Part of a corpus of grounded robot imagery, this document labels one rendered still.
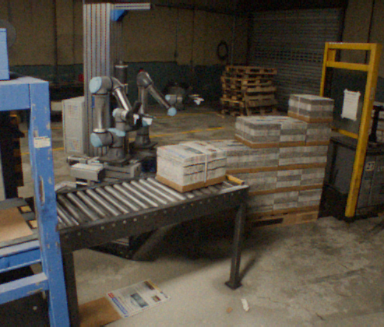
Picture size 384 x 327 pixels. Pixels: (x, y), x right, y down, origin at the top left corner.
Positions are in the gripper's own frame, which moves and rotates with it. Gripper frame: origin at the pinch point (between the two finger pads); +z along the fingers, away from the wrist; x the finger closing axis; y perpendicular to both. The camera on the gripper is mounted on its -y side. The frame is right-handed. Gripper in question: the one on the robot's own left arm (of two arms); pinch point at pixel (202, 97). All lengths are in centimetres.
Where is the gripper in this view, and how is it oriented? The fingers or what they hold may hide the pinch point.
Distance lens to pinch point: 357.6
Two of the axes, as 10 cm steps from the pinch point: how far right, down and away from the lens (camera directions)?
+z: 9.9, 0.0, 1.3
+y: -0.6, 9.0, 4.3
